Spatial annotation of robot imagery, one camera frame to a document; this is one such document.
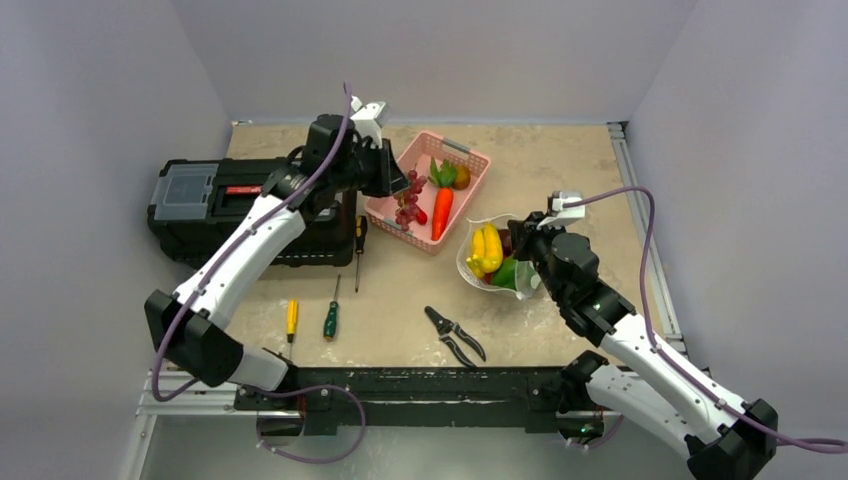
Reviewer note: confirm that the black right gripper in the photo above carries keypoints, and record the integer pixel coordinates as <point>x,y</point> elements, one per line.
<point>525,237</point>

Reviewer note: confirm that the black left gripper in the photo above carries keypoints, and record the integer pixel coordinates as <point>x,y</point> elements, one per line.
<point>390,179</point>

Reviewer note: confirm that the purple grape bunch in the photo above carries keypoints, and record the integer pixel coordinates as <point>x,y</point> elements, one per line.
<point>407,201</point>

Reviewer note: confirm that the dark red mangosteen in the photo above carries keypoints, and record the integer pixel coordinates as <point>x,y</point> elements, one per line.
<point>506,242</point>

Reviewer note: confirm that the pink perforated plastic basket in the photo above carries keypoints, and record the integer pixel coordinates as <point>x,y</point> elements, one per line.
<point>426,148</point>

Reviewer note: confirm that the yellow banana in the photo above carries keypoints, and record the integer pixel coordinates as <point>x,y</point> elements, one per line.
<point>493,257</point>

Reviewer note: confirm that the green bell pepper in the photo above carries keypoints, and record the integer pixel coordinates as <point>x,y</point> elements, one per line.
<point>505,276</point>

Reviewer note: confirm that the clear dotted zip top bag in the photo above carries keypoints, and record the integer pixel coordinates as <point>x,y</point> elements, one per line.
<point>527,279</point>

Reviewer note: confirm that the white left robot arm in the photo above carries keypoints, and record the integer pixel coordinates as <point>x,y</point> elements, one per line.
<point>188,325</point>

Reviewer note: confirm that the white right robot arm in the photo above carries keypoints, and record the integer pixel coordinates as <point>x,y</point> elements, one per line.
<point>634,371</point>

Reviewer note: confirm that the orange carrot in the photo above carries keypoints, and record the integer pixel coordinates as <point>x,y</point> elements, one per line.
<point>441,212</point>

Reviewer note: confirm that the brown kiwi fruit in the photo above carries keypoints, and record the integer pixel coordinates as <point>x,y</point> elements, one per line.
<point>462,178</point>

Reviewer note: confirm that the black plastic toolbox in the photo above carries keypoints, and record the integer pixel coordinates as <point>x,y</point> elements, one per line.
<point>196,205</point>

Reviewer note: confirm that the black yellow handled screwdriver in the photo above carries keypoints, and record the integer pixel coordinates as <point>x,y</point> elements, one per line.
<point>361,229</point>

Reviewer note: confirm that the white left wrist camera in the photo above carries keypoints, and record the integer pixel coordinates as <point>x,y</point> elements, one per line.
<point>369,119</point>

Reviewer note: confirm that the black handled pliers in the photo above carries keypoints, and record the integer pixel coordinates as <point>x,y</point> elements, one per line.
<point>451,333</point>

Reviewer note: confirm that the green handled screwdriver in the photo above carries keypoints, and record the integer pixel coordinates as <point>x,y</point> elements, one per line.
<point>331,320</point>

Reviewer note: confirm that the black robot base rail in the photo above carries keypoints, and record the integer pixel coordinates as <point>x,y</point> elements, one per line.
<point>538,399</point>

